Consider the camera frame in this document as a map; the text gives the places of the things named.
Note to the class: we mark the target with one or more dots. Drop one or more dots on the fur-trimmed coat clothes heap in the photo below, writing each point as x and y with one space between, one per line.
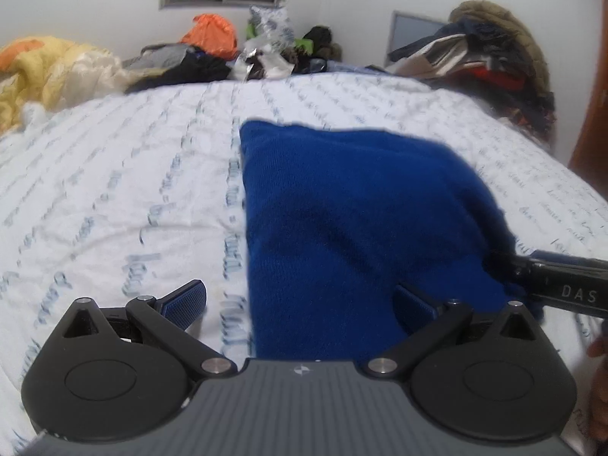
486 53

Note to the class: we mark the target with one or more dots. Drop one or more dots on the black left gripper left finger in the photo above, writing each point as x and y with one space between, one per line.
108 374

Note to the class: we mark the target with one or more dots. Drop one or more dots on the dark clothes pile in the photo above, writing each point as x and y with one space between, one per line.
182 64

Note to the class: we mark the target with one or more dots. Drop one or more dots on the grey monitor screen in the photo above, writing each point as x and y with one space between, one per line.
408 27

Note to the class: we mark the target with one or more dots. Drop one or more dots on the orange garment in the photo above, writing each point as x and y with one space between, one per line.
214 34

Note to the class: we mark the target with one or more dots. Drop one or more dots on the right hand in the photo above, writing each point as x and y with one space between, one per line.
598 396

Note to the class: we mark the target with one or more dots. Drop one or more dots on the blue knit sweater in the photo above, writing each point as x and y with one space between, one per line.
341 226

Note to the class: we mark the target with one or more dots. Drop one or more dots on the yellow orange crumpled quilt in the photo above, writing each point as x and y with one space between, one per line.
57 74

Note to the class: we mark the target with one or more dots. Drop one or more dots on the white patterned pillow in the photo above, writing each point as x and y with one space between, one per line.
273 24

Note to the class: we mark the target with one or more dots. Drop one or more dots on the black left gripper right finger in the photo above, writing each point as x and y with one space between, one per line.
495 378

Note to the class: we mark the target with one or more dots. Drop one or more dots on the white script-printed bed sheet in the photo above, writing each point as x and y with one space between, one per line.
139 194

